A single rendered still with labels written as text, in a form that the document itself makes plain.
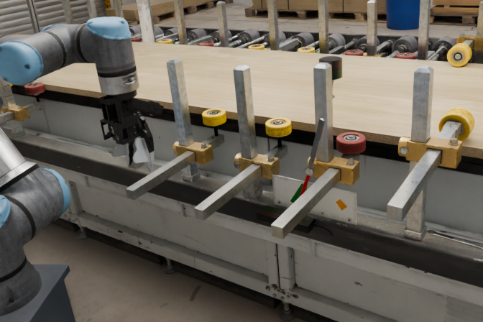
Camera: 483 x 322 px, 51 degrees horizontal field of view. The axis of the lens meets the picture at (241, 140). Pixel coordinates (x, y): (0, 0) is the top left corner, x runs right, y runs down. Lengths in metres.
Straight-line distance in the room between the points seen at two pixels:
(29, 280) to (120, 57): 0.68
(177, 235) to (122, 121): 1.18
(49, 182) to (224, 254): 0.90
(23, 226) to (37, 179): 0.15
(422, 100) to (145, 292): 1.60
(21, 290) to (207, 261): 0.95
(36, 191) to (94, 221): 1.19
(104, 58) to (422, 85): 0.71
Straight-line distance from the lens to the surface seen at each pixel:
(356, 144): 1.40
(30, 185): 1.53
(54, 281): 1.57
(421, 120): 1.24
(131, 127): 1.23
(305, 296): 2.01
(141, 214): 2.43
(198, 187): 1.67
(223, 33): 2.81
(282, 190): 1.48
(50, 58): 1.17
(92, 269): 2.64
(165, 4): 9.38
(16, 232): 1.47
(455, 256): 1.36
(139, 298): 2.39
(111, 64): 1.18
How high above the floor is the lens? 1.48
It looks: 23 degrees down
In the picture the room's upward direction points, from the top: 6 degrees counter-clockwise
